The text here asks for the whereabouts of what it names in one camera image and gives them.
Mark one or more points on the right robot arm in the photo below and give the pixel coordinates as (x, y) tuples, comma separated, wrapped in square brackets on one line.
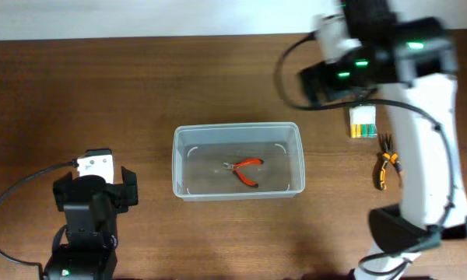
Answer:
[(417, 82)]

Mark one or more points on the orange handled needle-nose pliers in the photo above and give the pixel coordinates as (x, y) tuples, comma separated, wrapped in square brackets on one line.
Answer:
[(388, 157)]

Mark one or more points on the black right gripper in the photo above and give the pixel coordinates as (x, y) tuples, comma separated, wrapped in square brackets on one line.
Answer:
[(311, 83)]

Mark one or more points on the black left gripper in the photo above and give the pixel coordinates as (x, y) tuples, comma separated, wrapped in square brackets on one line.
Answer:
[(129, 184)]

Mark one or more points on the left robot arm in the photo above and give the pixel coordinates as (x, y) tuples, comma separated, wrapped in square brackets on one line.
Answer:
[(85, 247)]

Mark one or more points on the clear plastic container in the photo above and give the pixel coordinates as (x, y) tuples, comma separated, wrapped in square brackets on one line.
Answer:
[(199, 152)]

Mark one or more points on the red handled cutting pliers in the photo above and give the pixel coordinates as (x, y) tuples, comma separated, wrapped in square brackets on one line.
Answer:
[(244, 170)]

